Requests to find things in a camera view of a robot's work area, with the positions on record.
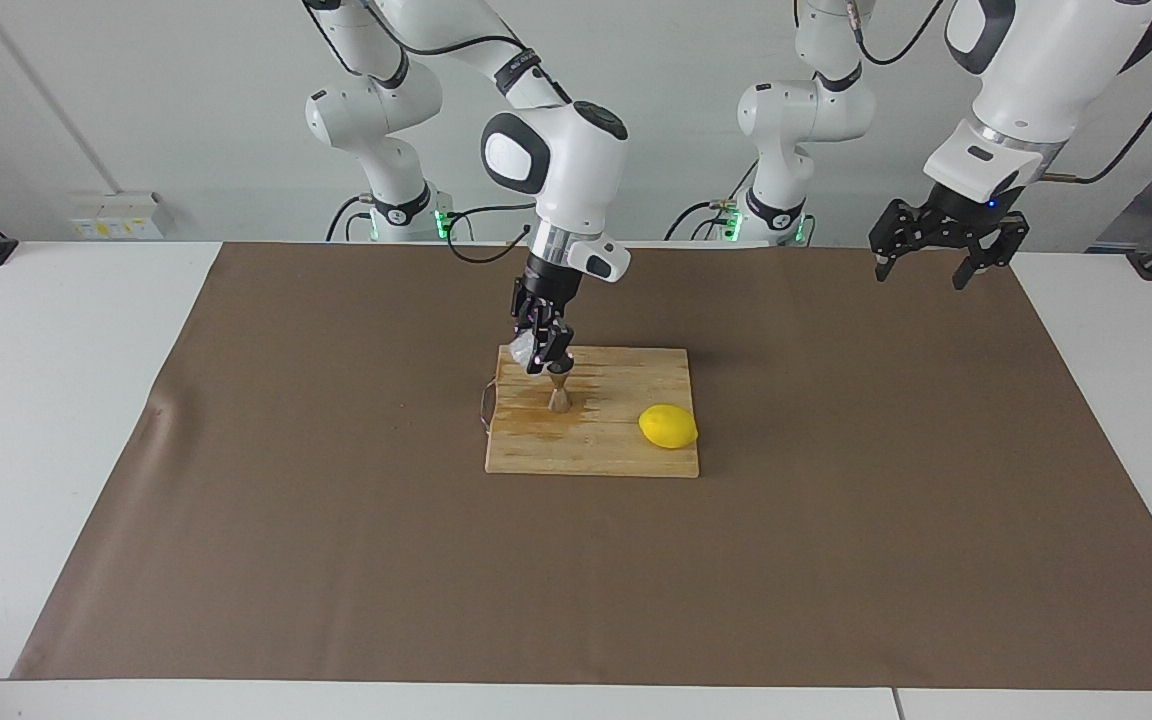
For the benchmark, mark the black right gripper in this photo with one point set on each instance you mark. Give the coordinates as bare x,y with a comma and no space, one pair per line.
548,285

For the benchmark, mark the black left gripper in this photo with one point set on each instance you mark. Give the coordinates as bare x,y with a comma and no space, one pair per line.
956,220

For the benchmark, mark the clear glass cup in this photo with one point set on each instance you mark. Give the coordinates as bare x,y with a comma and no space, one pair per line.
518,355

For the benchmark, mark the steel double jigger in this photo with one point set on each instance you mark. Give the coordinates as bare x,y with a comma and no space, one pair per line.
559,400

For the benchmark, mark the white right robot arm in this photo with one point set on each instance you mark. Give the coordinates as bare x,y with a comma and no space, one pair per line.
556,150

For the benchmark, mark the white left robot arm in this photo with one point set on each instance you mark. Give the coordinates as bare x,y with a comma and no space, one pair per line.
1036,60

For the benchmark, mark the wooden cutting board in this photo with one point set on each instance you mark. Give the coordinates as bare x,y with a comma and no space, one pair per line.
596,450

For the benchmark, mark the yellow lemon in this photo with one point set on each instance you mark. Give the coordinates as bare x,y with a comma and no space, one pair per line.
668,426

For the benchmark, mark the brown paper table mat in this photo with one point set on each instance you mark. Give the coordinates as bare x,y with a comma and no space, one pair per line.
336,580

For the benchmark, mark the white wall socket strip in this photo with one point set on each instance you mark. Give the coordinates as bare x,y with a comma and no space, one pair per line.
116,220

